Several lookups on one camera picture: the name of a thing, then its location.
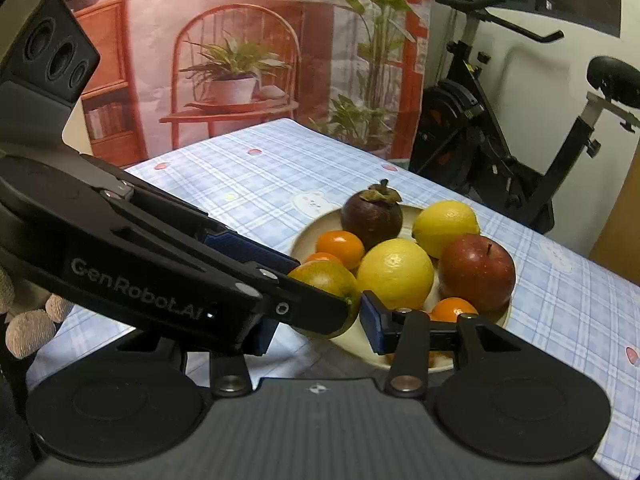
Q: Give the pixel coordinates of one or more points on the green yellow citrus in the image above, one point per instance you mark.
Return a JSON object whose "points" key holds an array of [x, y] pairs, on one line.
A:
{"points": [[325, 282]]}

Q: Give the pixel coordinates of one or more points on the black exercise bike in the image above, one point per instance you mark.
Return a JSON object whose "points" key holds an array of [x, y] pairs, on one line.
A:
{"points": [[465, 125]]}

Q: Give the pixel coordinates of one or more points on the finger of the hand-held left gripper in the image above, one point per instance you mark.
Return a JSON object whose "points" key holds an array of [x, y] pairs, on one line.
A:
{"points": [[310, 310], [250, 250]]}

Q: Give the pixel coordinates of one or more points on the round yellow orange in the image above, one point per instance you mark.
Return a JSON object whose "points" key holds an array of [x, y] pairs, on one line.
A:
{"points": [[395, 272]]}

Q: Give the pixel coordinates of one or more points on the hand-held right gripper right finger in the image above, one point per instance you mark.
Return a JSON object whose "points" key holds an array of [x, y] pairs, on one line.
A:
{"points": [[372, 325]]}

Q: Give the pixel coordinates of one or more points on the beige round plate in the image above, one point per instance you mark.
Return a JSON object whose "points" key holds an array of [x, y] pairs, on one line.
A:
{"points": [[320, 227]]}

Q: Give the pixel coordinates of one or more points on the yellow lemon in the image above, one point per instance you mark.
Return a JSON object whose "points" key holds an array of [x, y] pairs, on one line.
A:
{"points": [[445, 225]]}

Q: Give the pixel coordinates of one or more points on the blue checked tablecloth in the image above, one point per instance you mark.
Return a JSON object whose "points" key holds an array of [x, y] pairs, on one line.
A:
{"points": [[250, 170]]}

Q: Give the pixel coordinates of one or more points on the wooden board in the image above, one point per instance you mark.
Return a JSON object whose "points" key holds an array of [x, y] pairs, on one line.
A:
{"points": [[620, 240]]}

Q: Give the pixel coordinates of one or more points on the person's left hand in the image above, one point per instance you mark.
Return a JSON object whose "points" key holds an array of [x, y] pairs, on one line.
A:
{"points": [[30, 332]]}

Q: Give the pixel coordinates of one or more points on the small orange tangerine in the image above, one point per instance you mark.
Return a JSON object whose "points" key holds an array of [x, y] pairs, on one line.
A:
{"points": [[341, 249], [452, 310], [322, 258]]}

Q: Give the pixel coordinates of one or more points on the dark purple mangosteen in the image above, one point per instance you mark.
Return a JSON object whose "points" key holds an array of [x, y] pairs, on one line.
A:
{"points": [[372, 220]]}

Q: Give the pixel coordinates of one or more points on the printed backdrop cloth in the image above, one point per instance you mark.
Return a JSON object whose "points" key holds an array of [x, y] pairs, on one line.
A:
{"points": [[200, 0]]}

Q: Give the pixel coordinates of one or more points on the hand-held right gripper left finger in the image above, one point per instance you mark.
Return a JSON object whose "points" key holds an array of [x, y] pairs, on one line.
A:
{"points": [[264, 337]]}

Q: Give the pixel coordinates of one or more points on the red apple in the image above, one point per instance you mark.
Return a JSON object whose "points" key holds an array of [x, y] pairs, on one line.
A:
{"points": [[477, 272]]}

